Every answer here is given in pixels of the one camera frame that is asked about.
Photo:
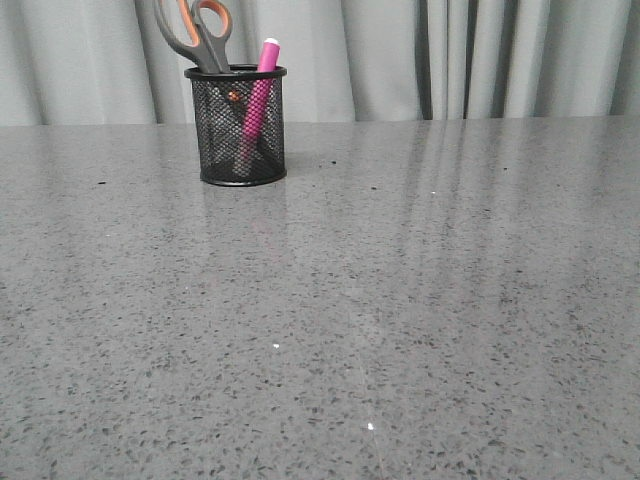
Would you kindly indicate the grey curtain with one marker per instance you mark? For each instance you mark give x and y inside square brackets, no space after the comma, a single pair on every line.
[105,62]

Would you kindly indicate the black mesh pen holder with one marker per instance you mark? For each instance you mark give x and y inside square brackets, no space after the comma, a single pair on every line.
[220,103]

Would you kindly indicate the pink marker pen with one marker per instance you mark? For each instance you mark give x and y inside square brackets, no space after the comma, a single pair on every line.
[256,106]

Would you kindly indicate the grey orange scissors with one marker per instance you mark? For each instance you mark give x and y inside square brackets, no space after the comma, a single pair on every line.
[208,25]

